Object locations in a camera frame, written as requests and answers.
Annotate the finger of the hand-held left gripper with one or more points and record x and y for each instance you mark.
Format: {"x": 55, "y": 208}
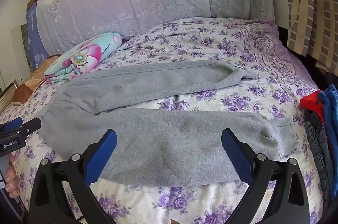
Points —
{"x": 32, "y": 125}
{"x": 12, "y": 124}

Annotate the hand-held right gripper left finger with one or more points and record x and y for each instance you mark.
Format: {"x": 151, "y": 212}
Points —
{"x": 101, "y": 158}

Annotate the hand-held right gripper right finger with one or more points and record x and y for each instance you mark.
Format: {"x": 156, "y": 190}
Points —
{"x": 236, "y": 158}

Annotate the grey fleece pants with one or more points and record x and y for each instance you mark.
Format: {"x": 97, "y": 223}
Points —
{"x": 158, "y": 131}

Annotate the person's left hand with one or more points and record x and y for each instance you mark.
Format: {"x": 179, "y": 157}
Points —
{"x": 12, "y": 181}

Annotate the brown pillow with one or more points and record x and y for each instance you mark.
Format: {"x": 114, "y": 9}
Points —
{"x": 43, "y": 68}
{"x": 23, "y": 94}

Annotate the green picture panel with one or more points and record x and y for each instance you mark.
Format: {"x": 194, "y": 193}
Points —
{"x": 26, "y": 46}

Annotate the dark denim jeans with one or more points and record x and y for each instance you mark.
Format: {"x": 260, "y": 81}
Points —
{"x": 318, "y": 144}

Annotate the folded teal pink floral blanket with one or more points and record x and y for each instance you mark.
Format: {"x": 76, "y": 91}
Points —
{"x": 84, "y": 57}

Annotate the blue printed packaging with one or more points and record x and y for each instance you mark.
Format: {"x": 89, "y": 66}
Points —
{"x": 34, "y": 33}

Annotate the red cloth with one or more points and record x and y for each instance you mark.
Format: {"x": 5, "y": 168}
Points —
{"x": 311, "y": 103}

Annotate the blue cloth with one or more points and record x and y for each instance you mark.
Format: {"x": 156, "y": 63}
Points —
{"x": 330, "y": 107}

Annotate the beige checkered curtain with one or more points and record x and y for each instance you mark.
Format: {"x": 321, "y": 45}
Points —
{"x": 309, "y": 2}

